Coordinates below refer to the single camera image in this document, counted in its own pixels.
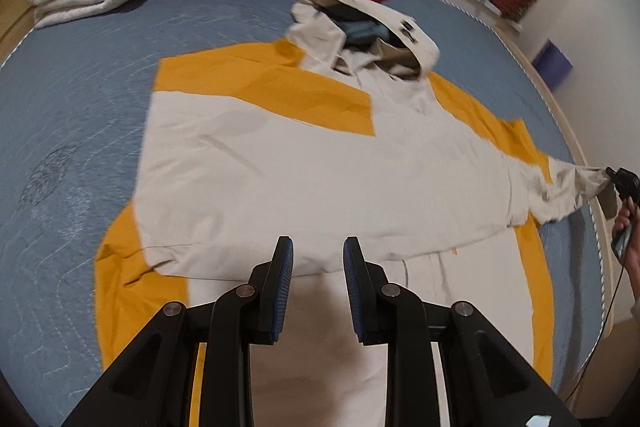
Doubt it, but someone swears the person's right forearm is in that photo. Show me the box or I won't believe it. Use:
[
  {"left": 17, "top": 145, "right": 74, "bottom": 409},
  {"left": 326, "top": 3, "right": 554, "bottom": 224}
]
[{"left": 628, "top": 259, "right": 640, "bottom": 324}]

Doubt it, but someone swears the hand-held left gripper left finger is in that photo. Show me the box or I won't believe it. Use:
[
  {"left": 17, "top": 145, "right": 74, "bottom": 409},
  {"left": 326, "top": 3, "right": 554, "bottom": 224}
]
[{"left": 60, "top": 235, "right": 296, "bottom": 427}]

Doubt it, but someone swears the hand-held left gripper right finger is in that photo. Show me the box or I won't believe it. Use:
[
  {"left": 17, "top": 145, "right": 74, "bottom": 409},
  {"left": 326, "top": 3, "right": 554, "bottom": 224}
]
[{"left": 341, "top": 236, "right": 583, "bottom": 427}]

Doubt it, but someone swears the wooden bed frame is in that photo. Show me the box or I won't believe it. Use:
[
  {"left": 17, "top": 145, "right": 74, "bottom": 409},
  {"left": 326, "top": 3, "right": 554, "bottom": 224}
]
[{"left": 390, "top": 0, "right": 640, "bottom": 328}]

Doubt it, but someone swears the person's right hand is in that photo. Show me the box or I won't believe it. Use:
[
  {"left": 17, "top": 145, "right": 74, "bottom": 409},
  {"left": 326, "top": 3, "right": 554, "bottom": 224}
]
[{"left": 613, "top": 199, "right": 640, "bottom": 269}]

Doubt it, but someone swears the beige and yellow jacket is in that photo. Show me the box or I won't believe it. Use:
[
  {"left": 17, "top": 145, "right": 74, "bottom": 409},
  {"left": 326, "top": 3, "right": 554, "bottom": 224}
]
[{"left": 95, "top": 0, "right": 613, "bottom": 427}]

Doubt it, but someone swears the purple box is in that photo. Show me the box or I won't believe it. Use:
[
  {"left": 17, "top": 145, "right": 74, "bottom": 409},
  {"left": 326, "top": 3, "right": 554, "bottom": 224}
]
[{"left": 532, "top": 39, "right": 574, "bottom": 90}]

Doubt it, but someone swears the grey-blue quilted bed cover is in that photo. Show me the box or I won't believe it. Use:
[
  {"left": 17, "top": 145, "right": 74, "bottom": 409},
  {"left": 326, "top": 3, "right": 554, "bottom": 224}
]
[{"left": 0, "top": 0, "right": 616, "bottom": 427}]

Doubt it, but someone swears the black cable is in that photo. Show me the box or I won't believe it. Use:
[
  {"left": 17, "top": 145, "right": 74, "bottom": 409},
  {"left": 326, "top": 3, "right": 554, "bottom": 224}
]
[{"left": 564, "top": 256, "right": 626, "bottom": 404}]

